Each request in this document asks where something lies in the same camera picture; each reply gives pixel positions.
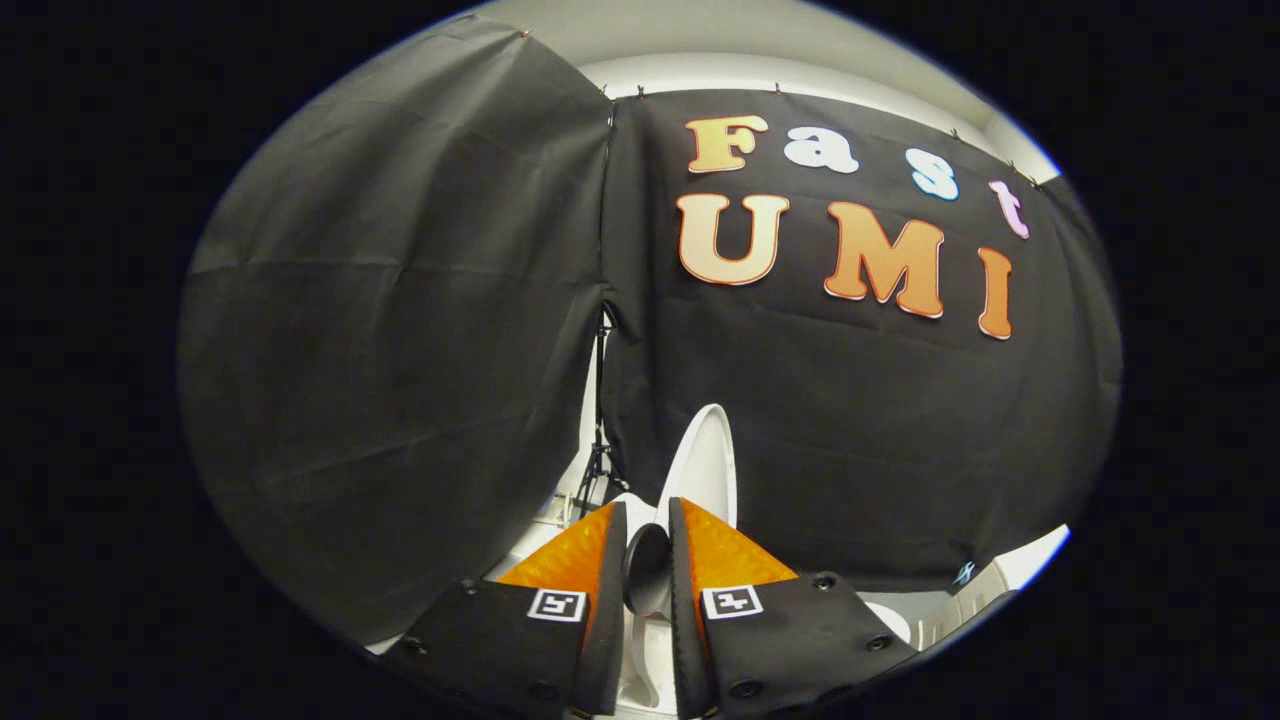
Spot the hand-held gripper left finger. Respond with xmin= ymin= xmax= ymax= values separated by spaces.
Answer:
xmin=385 ymin=500 xmax=629 ymax=720

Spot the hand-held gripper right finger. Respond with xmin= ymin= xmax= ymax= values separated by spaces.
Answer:
xmin=668 ymin=497 xmax=919 ymax=719

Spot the white toilet lid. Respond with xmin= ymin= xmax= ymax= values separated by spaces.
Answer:
xmin=622 ymin=403 xmax=739 ymax=616

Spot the white toilet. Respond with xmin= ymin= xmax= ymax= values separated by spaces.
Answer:
xmin=485 ymin=490 xmax=916 ymax=719

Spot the black tripod stand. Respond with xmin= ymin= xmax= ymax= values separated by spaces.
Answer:
xmin=575 ymin=305 xmax=626 ymax=516

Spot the black backdrop cloth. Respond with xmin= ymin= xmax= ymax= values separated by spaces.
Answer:
xmin=178 ymin=15 xmax=1123 ymax=646

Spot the white drawer cabinet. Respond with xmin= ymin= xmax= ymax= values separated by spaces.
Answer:
xmin=915 ymin=525 xmax=1071 ymax=651

